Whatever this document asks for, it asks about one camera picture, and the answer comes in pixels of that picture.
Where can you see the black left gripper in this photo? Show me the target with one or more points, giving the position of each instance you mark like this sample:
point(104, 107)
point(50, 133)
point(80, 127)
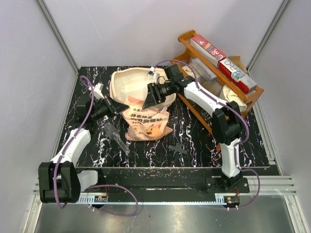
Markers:
point(116, 107)

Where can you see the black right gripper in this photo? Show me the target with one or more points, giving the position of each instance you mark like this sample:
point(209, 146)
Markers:
point(153, 97)

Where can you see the clear plastic scoop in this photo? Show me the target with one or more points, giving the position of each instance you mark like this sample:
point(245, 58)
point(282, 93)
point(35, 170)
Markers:
point(113, 133)

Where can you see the pink cat litter bag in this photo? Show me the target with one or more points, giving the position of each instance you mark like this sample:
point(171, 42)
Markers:
point(145, 124)

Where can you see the black plastic clip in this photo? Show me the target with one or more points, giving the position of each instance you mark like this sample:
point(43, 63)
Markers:
point(178, 148)

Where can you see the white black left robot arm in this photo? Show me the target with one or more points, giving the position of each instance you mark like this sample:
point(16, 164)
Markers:
point(59, 181)

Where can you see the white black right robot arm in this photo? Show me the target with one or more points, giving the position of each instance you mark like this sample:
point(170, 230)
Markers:
point(225, 117)

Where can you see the beige plastic litter box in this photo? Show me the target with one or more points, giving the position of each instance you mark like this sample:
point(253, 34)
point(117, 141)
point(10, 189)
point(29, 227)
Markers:
point(133, 82)

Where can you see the red white toothpaste box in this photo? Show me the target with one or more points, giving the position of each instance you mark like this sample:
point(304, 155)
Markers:
point(207, 49)

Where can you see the red white long box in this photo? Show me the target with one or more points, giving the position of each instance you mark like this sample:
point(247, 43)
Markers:
point(237, 76)

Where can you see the orange wooden rack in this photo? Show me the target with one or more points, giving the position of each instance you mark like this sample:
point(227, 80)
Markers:
point(206, 116)

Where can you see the clear plastic packet stack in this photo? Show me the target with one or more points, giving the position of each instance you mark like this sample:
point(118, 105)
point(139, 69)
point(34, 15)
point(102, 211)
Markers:
point(207, 78)

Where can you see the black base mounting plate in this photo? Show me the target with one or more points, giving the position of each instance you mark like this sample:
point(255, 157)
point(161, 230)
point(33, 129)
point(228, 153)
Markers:
point(140, 179)

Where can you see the beige cloth bag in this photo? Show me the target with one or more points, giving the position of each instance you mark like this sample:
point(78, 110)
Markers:
point(229, 95)

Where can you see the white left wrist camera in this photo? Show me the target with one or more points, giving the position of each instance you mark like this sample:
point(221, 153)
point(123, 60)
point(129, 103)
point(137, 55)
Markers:
point(98, 91)

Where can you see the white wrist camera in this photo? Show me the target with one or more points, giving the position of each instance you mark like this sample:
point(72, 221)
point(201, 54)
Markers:
point(98, 91)
point(152, 72)

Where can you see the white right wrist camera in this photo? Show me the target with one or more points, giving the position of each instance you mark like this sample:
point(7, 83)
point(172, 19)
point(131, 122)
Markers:
point(152, 72)

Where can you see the white cable duct rail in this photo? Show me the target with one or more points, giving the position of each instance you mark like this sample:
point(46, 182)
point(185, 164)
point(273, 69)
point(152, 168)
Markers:
point(156, 197)

